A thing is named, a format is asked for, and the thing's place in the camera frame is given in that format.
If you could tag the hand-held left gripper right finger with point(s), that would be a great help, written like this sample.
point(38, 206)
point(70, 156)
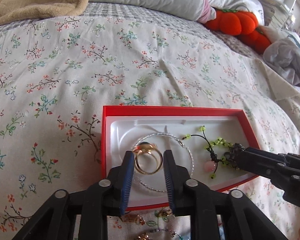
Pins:
point(169, 181)

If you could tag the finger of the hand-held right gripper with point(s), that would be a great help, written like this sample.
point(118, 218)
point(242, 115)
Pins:
point(255, 166)
point(262, 153)

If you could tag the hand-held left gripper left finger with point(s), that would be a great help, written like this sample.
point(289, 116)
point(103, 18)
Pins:
point(125, 188)

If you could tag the red jewelry box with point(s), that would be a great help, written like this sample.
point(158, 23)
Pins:
point(165, 110)

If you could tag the silver twisted bangle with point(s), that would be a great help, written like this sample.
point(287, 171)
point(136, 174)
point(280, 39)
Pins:
point(192, 160)

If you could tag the gold pendant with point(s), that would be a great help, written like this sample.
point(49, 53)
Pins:
point(165, 212)

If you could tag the gold earring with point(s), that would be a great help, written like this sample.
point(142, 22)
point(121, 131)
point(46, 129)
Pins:
point(137, 220)

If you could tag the gold brooch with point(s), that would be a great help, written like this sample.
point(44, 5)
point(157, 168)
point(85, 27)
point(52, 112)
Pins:
point(145, 236)

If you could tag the grey crumpled garment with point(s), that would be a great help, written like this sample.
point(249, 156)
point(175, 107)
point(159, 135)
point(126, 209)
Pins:
point(287, 57)

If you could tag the small orange pumpkin plush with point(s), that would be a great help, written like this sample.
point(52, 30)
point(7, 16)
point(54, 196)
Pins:
point(256, 41)

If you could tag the floral bed sheet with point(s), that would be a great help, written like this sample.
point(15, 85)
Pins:
point(90, 67)

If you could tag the large orange pumpkin plush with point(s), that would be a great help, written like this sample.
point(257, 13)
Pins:
point(231, 22)

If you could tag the stack of books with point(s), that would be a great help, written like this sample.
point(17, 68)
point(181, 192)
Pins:
point(275, 11)

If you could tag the pink striped cloth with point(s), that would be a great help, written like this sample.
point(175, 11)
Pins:
point(208, 11)

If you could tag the beige fleece blanket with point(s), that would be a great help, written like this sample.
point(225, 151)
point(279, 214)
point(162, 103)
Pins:
point(35, 0)

